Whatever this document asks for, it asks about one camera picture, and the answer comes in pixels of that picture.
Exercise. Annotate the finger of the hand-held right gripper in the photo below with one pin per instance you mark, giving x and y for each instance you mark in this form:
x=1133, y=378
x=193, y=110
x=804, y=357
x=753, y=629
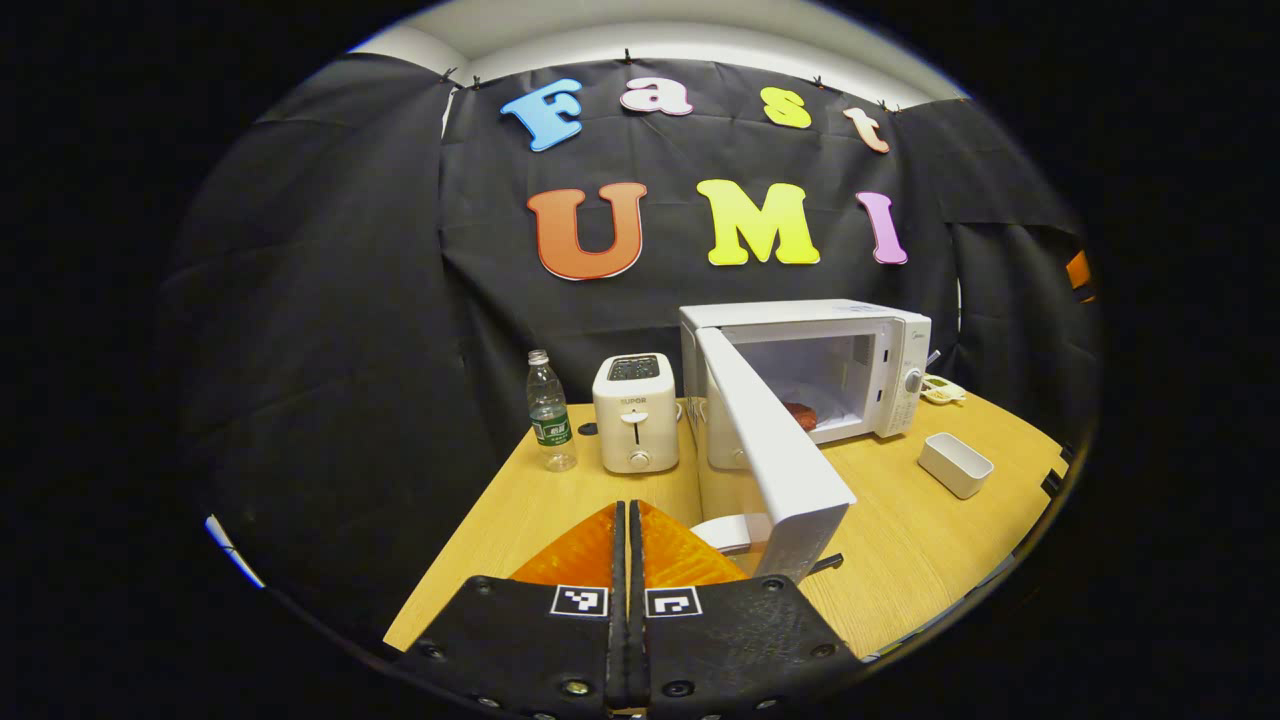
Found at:
x=1080, y=272

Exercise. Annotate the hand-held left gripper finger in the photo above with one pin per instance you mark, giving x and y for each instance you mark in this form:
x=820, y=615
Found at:
x=637, y=650
x=618, y=650

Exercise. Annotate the white microwave oven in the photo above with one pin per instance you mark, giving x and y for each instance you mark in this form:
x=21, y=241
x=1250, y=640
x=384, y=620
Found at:
x=780, y=460

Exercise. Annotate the red raw meat slice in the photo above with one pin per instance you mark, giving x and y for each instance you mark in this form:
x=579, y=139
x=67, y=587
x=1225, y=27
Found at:
x=800, y=415

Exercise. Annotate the white divided spice tray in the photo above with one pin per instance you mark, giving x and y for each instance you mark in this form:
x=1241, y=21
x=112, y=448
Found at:
x=943, y=390

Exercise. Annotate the white rectangular dish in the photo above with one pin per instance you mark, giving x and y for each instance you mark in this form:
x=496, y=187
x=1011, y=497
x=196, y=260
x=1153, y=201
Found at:
x=955, y=465

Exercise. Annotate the white toaster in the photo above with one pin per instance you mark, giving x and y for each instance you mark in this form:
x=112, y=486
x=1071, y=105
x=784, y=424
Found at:
x=636, y=420

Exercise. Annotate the clear plastic water bottle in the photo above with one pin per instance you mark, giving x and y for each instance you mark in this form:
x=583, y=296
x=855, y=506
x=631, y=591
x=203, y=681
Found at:
x=551, y=420

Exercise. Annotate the lit screen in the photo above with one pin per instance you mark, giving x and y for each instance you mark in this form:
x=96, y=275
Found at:
x=235, y=552

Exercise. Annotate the black backdrop cloth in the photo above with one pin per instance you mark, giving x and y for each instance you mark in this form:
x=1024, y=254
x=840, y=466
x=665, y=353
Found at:
x=350, y=300

